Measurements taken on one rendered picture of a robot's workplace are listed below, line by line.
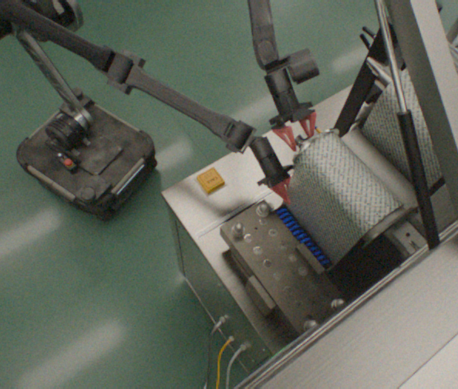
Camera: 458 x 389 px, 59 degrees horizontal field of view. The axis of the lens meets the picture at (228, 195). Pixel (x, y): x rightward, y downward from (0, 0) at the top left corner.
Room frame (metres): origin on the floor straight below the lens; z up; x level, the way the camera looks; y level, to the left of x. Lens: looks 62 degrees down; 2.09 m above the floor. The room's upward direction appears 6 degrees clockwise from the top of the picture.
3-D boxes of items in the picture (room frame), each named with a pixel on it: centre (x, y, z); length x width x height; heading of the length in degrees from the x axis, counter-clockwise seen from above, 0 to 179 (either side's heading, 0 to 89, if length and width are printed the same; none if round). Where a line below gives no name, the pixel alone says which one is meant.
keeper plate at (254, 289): (0.28, -0.12, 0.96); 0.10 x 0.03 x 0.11; 40
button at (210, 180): (0.66, 0.06, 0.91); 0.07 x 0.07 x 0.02; 40
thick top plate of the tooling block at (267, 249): (0.35, -0.18, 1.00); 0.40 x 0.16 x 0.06; 40
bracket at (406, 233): (0.36, -0.40, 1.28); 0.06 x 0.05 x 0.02; 40
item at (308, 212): (0.46, -0.24, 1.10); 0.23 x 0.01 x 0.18; 40
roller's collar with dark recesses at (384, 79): (0.77, -0.38, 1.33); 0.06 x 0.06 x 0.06; 40
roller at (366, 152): (0.57, -0.38, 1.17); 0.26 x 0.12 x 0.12; 40
